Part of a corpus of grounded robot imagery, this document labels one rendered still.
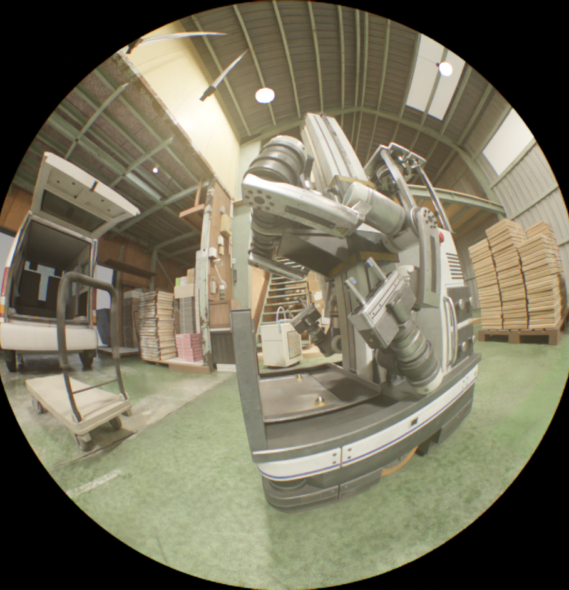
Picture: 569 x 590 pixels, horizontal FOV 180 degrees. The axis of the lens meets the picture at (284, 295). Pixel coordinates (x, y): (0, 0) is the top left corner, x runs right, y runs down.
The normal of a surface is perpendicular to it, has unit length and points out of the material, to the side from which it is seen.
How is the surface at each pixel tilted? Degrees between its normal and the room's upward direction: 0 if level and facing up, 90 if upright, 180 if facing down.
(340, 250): 90
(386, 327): 85
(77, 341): 90
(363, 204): 92
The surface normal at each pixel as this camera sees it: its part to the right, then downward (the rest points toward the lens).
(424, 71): -0.27, 0.96
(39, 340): 0.98, -0.11
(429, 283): 0.11, -0.07
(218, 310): -0.15, -0.13
